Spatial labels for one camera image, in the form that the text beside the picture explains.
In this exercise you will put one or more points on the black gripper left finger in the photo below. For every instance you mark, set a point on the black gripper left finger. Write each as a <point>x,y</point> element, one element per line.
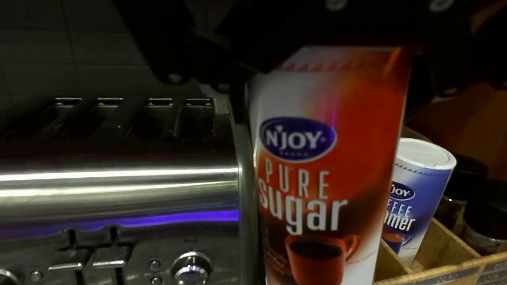
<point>152,42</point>

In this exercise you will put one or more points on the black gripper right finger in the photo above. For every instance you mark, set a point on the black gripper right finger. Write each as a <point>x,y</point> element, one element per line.
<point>448,53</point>

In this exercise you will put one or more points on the white red sugar container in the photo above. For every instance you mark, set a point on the white red sugar container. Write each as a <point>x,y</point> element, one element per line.
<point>326,175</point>

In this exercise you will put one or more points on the white blue creamer container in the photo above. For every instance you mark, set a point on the white blue creamer container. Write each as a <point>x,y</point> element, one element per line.
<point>417,211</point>

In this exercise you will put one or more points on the wooden condiment box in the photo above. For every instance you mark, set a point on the wooden condiment box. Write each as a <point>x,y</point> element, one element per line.
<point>448,247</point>

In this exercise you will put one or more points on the dark jar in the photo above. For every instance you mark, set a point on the dark jar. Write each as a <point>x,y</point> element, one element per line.
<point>461,184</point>
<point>488,222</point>

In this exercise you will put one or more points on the silver four-slot toaster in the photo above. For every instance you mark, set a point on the silver four-slot toaster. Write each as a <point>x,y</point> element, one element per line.
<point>120,200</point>

